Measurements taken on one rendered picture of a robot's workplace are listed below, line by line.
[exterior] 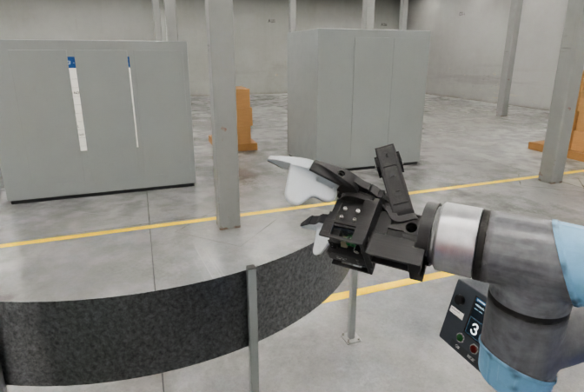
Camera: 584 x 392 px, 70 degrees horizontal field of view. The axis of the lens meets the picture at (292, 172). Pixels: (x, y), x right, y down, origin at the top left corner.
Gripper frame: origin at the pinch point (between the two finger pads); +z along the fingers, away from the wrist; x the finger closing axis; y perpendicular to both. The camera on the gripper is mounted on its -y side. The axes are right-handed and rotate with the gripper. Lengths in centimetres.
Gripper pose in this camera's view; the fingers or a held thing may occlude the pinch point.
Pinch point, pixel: (287, 189)
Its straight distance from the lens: 56.5
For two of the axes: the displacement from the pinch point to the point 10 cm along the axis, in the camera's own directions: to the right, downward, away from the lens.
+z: -8.7, -1.5, 4.7
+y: -4.0, 7.6, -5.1
